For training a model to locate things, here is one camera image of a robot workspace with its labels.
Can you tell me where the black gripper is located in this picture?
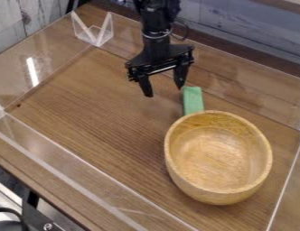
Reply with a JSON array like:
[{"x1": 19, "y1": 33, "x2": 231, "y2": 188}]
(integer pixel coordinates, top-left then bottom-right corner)
[{"x1": 124, "y1": 31, "x2": 194, "y2": 97}]

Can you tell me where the green rectangular block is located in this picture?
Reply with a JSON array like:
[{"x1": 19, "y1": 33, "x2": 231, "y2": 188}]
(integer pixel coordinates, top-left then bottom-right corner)
[{"x1": 182, "y1": 87, "x2": 205, "y2": 116}]

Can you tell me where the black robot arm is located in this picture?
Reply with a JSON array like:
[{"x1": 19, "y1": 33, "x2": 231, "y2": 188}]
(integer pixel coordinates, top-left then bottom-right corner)
[{"x1": 124, "y1": 0, "x2": 194, "y2": 97}]

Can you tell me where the wooden brown bowl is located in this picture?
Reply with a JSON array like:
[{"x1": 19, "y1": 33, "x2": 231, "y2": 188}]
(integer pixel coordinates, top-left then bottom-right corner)
[{"x1": 164, "y1": 110, "x2": 273, "y2": 206}]

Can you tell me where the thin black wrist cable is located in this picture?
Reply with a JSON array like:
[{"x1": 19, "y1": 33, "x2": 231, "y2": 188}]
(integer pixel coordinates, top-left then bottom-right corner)
[{"x1": 168, "y1": 18, "x2": 191, "y2": 42}]

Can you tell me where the clear acrylic corner bracket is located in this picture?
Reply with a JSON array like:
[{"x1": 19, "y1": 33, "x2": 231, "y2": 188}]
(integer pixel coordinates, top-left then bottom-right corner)
[{"x1": 70, "y1": 12, "x2": 114, "y2": 47}]

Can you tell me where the clear acrylic enclosure wall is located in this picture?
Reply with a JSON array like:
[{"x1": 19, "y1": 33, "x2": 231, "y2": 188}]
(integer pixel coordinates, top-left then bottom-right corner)
[{"x1": 0, "y1": 16, "x2": 300, "y2": 231}]

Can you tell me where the black table frame bracket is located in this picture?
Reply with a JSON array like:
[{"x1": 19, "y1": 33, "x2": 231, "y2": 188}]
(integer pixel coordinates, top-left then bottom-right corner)
[{"x1": 19, "y1": 189, "x2": 78, "y2": 231}]

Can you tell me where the black cable lower left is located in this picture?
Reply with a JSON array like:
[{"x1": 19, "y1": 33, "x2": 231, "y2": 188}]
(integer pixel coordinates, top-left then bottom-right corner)
[{"x1": 0, "y1": 207, "x2": 27, "y2": 231}]

